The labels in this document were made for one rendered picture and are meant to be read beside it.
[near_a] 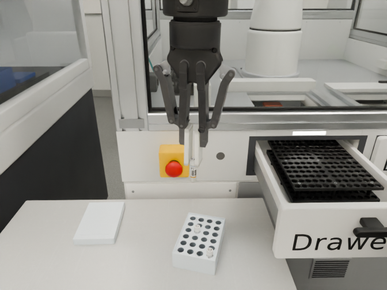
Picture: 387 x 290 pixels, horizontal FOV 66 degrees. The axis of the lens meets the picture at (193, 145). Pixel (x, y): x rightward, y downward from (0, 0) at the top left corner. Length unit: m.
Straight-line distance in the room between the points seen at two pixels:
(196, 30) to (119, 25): 0.28
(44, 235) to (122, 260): 0.20
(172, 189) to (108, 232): 0.21
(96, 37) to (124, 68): 3.50
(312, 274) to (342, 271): 0.09
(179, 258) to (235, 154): 0.30
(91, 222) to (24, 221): 0.17
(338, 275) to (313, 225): 0.59
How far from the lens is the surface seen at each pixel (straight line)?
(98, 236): 0.70
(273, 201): 0.62
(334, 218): 0.56
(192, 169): 0.54
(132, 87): 0.70
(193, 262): 0.61
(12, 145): 1.01
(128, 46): 0.68
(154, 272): 0.63
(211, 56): 0.46
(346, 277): 1.16
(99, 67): 4.25
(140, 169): 0.79
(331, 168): 0.72
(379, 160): 0.88
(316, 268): 1.08
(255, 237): 0.70
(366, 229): 0.55
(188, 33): 0.43
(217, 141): 0.74
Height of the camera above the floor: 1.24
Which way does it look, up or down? 26 degrees down
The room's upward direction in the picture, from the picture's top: straight up
